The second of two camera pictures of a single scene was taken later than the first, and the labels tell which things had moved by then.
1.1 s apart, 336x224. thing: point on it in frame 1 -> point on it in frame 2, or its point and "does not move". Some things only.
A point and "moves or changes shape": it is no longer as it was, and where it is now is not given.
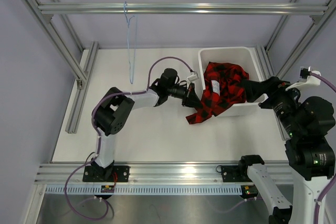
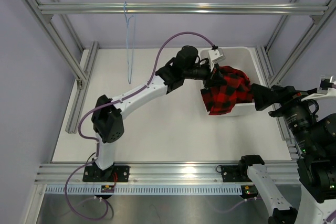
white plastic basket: [243, 56] does not move
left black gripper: [191, 99] -> [214, 78]
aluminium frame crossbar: [185, 9] does not move
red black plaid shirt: [223, 85] moves or changes shape
